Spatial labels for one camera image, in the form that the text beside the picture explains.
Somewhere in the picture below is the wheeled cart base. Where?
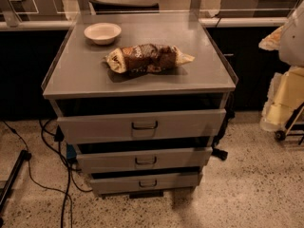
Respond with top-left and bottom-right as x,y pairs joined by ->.
275,103 -> 304,144

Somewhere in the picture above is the black floor cable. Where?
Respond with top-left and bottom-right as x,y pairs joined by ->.
1,119 -> 93,228

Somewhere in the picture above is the brown chip bag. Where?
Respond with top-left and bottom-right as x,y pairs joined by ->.
105,44 -> 195,74

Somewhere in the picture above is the black power plug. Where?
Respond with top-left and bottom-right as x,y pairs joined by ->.
212,148 -> 228,161

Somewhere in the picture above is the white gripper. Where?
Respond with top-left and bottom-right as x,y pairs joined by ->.
258,27 -> 304,132

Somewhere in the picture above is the grey drawer cabinet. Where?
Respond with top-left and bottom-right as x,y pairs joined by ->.
41,11 -> 239,200

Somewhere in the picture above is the grey drawer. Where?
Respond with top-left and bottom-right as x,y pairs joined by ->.
90,172 -> 202,195
58,109 -> 226,144
77,147 -> 212,174

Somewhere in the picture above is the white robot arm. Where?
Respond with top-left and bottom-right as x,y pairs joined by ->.
258,1 -> 304,132

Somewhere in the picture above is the grey top drawer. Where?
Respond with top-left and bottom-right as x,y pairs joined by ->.
58,109 -> 226,144

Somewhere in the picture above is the grey middle drawer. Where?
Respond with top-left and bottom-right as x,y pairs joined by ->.
77,147 -> 212,174

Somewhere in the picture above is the white bowl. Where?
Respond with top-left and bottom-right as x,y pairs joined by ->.
84,23 -> 122,46

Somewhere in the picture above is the black floor stand bar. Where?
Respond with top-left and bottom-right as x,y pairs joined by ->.
0,150 -> 31,212

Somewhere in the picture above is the grey bottom drawer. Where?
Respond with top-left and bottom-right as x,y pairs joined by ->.
90,172 -> 202,195

